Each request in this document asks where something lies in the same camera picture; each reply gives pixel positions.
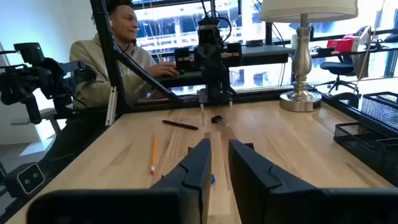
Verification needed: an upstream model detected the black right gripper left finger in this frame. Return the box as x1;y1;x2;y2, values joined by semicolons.
26;138;213;224

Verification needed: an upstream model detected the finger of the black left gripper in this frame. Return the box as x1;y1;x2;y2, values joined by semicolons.
194;46;214;90
213;46;231;90

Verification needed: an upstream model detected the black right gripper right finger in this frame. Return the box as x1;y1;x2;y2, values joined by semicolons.
228;139;398;224

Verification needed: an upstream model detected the black binder clip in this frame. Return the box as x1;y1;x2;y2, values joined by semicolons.
211;114;230;126

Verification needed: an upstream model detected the orange wooden pencil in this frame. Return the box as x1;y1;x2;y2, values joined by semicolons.
149;134;158;175

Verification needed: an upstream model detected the black pen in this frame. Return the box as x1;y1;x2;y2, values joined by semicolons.
161;119;199;131

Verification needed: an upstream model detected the dark grey office desk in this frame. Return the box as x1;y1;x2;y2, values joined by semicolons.
157;45;295;88

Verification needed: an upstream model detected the black mesh desk organizer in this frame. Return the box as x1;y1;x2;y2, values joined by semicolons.
333;91;398;187

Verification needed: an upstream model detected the dark office chair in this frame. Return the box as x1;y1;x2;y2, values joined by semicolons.
313;26;373;96

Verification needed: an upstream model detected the white shade silver table lamp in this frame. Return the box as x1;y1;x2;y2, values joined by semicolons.
259;0;359;113

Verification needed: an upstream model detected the white plastic strip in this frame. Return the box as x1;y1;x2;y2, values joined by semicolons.
104;86;118;127

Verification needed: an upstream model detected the person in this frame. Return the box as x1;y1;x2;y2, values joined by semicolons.
49;0;181;166

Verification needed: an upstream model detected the red box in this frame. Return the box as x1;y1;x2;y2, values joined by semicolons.
326;37;355;52

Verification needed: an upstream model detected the white stool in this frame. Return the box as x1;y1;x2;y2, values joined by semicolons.
11;107;62;138

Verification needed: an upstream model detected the long dark desk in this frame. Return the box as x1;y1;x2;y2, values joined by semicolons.
310;42;398;59

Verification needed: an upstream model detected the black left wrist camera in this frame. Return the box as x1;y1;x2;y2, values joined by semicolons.
198;19;222;47

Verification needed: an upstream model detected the black jointed camera rig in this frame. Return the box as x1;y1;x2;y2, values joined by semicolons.
0;42;97;125

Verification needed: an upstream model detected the black square camera box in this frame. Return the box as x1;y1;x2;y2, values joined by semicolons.
4;162;47;198

